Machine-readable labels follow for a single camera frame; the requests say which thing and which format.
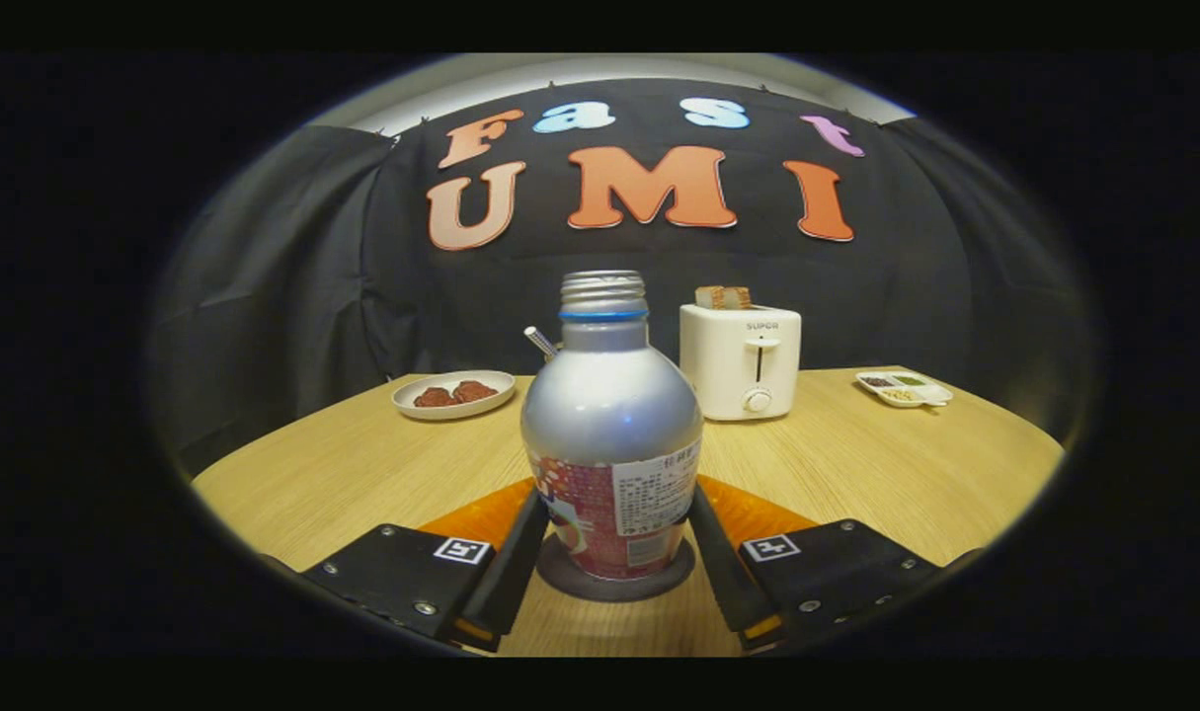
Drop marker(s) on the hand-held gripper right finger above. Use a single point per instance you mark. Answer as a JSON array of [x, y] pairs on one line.
[[723, 578]]

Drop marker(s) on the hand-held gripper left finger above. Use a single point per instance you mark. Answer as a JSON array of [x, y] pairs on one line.
[[516, 573]]

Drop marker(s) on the dark brown round coaster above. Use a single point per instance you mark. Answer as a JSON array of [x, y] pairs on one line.
[[560, 583]]

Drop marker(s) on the silver juice bottle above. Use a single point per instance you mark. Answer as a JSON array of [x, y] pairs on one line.
[[609, 415]]

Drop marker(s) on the wooden table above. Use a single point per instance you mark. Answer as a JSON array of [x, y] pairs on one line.
[[856, 464]]

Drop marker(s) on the brown meat piece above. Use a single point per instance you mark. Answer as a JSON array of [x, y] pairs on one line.
[[475, 391], [435, 398]]

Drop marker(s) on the white oval plate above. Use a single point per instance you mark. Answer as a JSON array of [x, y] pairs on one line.
[[412, 407]]

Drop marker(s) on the white toaster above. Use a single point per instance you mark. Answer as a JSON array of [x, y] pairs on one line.
[[728, 365]]

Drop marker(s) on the white divided condiment dish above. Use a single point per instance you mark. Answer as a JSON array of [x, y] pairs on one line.
[[904, 390]]

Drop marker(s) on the toast slice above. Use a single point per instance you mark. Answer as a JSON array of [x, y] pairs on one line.
[[709, 297], [738, 297]]

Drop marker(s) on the black backdrop cloth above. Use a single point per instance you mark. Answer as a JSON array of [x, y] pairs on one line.
[[313, 276]]

